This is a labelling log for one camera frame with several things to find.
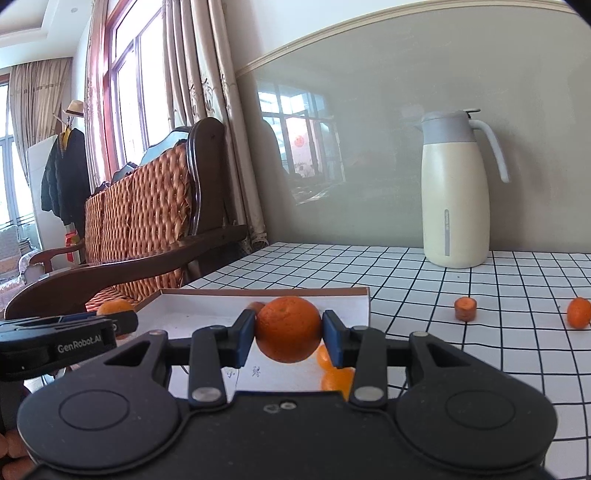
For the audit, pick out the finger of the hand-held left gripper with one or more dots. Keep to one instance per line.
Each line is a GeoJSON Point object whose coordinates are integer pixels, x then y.
{"type": "Point", "coordinates": [127, 322]}

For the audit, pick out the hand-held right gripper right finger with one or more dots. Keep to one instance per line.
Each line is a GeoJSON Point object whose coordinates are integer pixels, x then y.
{"type": "Point", "coordinates": [332, 344]}

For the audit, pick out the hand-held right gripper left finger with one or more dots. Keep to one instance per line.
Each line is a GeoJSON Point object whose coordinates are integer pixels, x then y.
{"type": "Point", "coordinates": [249, 340]}

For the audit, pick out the small orange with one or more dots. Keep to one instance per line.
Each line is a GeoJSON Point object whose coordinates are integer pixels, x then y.
{"type": "Point", "coordinates": [579, 313]}
{"type": "Point", "coordinates": [323, 357]}
{"type": "Point", "coordinates": [337, 381]}

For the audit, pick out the brown kiwi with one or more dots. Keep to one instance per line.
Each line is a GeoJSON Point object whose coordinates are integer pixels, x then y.
{"type": "Point", "coordinates": [257, 306]}

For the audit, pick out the large dimpled orange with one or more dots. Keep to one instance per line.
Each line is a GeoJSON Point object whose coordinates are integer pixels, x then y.
{"type": "Point", "coordinates": [288, 330]}

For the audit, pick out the brown cardboard box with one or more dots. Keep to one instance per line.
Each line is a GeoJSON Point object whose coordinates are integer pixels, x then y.
{"type": "Point", "coordinates": [194, 314]}

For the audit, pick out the person's left hand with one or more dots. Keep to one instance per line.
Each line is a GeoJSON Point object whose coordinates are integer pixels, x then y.
{"type": "Point", "coordinates": [11, 450]}

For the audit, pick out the armchair with lace cover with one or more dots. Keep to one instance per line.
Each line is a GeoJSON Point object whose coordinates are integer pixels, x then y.
{"type": "Point", "coordinates": [27, 265]}

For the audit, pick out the red object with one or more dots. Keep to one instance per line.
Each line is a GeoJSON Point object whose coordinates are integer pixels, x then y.
{"type": "Point", "coordinates": [71, 247]}

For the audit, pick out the white checkered tablecloth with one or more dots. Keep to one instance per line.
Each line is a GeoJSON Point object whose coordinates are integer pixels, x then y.
{"type": "Point", "coordinates": [415, 295]}

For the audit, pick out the wooden chair with woven cushion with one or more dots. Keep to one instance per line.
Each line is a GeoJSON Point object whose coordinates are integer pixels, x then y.
{"type": "Point", "coordinates": [138, 217]}

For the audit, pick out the small carrot chunk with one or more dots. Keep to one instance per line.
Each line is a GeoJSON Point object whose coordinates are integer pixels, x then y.
{"type": "Point", "coordinates": [465, 309]}

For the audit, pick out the black hanging coat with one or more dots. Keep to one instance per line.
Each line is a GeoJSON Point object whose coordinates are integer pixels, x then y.
{"type": "Point", "coordinates": [69, 180]}

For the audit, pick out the white cabinet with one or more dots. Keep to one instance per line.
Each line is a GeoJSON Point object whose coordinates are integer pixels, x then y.
{"type": "Point", "coordinates": [34, 184]}

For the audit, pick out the glass balcony door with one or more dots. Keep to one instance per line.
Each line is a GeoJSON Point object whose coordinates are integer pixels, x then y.
{"type": "Point", "coordinates": [9, 175]}

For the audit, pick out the cream thermos jug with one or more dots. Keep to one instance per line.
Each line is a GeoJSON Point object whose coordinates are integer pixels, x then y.
{"type": "Point", "coordinates": [455, 207]}

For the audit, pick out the straw hat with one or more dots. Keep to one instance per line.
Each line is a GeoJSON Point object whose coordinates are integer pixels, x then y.
{"type": "Point", "coordinates": [74, 109]}

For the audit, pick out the wooden framed window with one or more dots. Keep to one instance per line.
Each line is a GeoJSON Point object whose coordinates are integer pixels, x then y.
{"type": "Point", "coordinates": [134, 101]}

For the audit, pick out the beige curtain strip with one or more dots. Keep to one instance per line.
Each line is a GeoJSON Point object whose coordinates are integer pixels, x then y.
{"type": "Point", "coordinates": [96, 92]}

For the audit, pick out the beige room curtain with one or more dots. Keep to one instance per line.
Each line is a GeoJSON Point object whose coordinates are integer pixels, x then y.
{"type": "Point", "coordinates": [37, 101]}

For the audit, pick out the beige patterned curtain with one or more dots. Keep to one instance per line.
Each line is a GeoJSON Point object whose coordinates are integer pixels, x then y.
{"type": "Point", "coordinates": [207, 92]}

